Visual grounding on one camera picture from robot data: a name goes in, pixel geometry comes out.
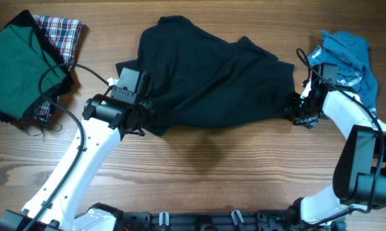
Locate blue denim cloth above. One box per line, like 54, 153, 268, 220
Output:
307, 30, 378, 116

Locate black folded garment under green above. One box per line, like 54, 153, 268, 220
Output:
0, 9, 74, 124

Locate plaid red blue shirt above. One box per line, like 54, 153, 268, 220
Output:
31, 15, 82, 122

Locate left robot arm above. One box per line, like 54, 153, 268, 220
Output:
0, 67, 156, 230

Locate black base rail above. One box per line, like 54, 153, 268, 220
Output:
115, 210, 346, 231

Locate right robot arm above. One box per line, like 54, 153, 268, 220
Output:
283, 64, 386, 228

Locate green folded cloth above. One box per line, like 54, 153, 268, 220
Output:
0, 24, 72, 123

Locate black shirt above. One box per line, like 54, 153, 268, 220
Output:
116, 15, 295, 136

